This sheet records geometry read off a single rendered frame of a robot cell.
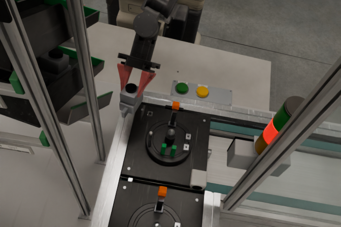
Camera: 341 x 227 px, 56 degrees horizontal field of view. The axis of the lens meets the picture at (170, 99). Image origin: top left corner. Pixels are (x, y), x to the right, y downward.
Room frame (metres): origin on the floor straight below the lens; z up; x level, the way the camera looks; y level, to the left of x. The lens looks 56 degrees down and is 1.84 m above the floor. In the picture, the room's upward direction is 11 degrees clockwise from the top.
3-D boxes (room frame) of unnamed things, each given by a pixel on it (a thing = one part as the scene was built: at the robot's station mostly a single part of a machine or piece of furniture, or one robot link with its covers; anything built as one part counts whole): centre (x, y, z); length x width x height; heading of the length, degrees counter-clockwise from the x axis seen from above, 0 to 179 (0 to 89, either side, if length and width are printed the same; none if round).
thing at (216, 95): (0.65, -0.10, 0.93); 0.21 x 0.07 x 0.06; 91
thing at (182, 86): (0.65, -0.03, 0.96); 0.04 x 0.04 x 0.02
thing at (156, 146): (0.43, -0.02, 0.98); 0.14 x 0.14 x 0.02
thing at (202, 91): (0.65, -0.10, 0.96); 0.04 x 0.04 x 0.02
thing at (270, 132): (0.32, -0.21, 1.33); 0.05 x 0.05 x 0.05
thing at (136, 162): (0.43, -0.02, 0.96); 0.24 x 0.24 x 0.02; 1
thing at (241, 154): (0.32, -0.21, 1.29); 0.12 x 0.05 x 0.25; 91
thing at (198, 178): (0.34, -0.12, 0.97); 0.05 x 0.05 x 0.04; 1
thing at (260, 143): (0.32, -0.21, 1.28); 0.05 x 0.05 x 0.05
